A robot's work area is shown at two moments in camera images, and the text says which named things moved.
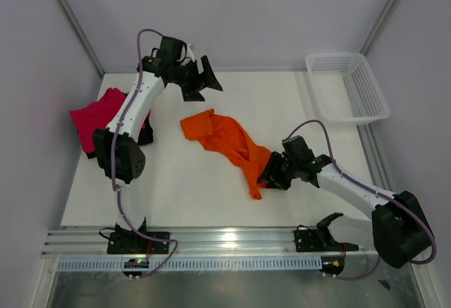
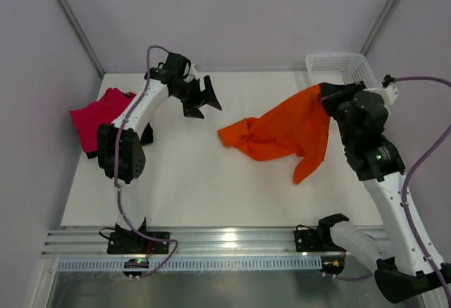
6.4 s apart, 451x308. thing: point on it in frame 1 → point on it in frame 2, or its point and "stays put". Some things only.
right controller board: [332, 264] stays put
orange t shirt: [225, 135] → [297, 127]
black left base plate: [132, 242] stays put
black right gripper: [271, 172] → [332, 94]
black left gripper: [189, 94] → [189, 111]
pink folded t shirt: [98, 115] stays put
